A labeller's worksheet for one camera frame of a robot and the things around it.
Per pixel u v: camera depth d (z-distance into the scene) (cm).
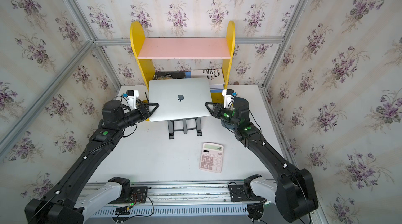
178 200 72
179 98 74
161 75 104
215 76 101
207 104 73
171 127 94
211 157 83
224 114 66
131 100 66
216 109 66
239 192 73
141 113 62
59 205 37
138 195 73
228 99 69
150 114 66
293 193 39
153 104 70
